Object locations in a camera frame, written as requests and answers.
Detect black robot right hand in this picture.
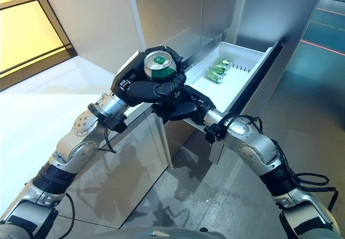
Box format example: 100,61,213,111
150,84,216,128

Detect green drink can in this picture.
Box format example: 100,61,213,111
206,70,224,85
143,50,177,84
215,57,232,70
210,64,229,77

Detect grey robot torso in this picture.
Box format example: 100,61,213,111
88,222,243,239

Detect white tall side panel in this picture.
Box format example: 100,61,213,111
37,0,173,169

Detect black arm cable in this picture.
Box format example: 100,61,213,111
66,128,116,223
223,114,339,223

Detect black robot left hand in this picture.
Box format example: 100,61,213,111
111,45,187,107

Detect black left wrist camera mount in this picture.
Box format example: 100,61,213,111
87,103,128,134

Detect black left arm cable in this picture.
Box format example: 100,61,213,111
66,128,116,223

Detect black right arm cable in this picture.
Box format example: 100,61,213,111
223,114,339,223

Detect white fridge drawer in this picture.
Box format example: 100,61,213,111
161,40,284,166

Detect stainless steel fridge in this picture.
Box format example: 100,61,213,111
126,0,328,167

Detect lit yellow wall panel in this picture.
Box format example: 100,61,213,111
0,0,73,93

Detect spilled liquid on floor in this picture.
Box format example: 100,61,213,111
172,185,224,205

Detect glossy grey counter cabinet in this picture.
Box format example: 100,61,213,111
64,106,169,229

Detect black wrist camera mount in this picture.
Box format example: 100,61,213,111
204,122,230,144
87,103,128,134

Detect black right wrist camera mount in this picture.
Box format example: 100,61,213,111
204,122,230,144

